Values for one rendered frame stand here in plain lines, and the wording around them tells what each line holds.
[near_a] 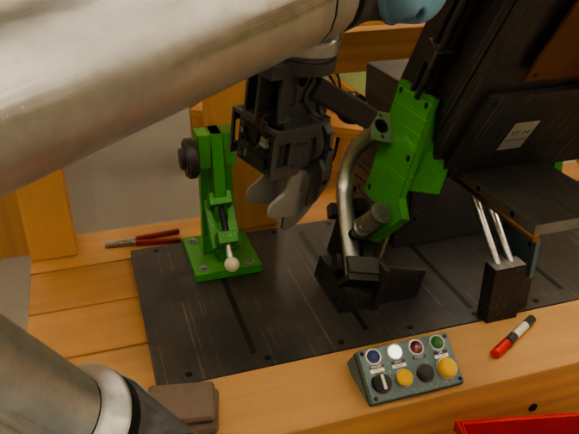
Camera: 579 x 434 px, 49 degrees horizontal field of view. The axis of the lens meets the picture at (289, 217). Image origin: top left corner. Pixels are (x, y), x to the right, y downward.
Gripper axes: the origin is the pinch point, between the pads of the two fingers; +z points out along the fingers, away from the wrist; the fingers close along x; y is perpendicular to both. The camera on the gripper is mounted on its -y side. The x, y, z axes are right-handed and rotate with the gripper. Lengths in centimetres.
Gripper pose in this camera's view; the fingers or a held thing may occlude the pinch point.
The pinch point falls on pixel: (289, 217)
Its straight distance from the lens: 74.3
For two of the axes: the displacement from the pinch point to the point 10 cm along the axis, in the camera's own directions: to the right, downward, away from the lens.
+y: -7.4, 2.8, -6.2
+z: -1.3, 8.3, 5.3
